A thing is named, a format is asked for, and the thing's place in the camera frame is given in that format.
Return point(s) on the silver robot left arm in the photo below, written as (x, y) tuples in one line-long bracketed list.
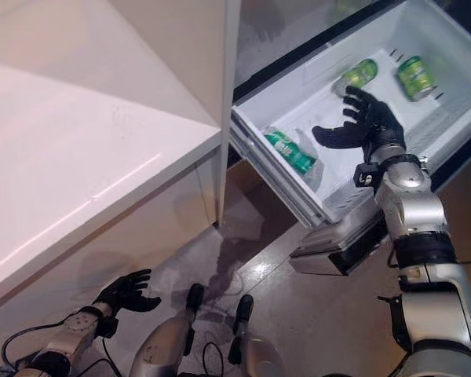
[(72, 328)]

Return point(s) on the dark green drink can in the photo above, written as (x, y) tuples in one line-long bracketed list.
[(290, 151)]

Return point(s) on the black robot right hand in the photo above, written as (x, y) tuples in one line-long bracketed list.
[(377, 125)]

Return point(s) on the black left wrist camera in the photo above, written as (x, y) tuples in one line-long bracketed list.
[(108, 326)]

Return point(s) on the tall white cabinet panel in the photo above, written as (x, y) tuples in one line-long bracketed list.
[(229, 98)]

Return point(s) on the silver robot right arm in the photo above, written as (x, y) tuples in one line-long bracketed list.
[(412, 204)]

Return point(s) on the white fridge drawer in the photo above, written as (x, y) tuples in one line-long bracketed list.
[(337, 180)]

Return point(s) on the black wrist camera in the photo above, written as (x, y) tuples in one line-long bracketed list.
[(367, 174), (108, 326)]

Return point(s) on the silver robot left leg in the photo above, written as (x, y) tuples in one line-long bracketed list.
[(161, 345)]

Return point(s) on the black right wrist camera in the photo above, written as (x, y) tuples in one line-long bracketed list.
[(367, 174)]

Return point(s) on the light green drink can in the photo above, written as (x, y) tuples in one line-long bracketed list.
[(359, 74)]

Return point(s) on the stainless steel fridge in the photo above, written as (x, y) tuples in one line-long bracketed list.
[(267, 31)]

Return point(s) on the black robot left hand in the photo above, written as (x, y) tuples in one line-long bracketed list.
[(119, 296)]

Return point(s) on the green yellow-label drink can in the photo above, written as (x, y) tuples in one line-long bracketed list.
[(415, 78)]

